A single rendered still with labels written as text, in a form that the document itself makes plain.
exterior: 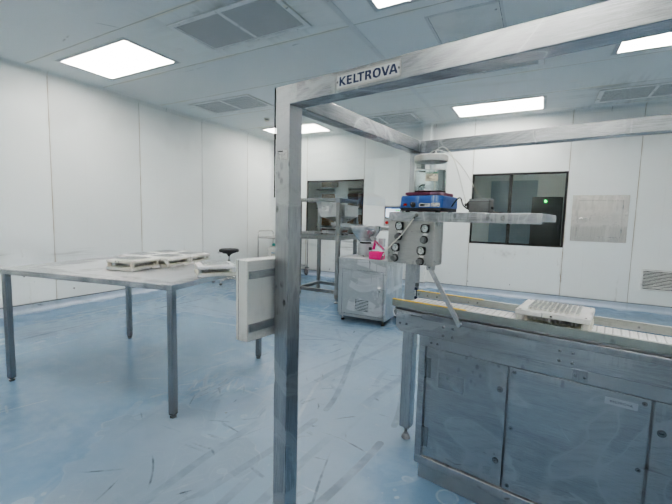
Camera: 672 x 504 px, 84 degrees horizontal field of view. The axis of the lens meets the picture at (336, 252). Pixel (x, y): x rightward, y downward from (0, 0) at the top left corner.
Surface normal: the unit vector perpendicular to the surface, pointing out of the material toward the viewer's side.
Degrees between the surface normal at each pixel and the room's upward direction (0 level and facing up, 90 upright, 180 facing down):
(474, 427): 90
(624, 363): 90
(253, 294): 90
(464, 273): 90
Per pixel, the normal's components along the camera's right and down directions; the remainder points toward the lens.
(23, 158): 0.88, 0.07
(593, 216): -0.48, 0.07
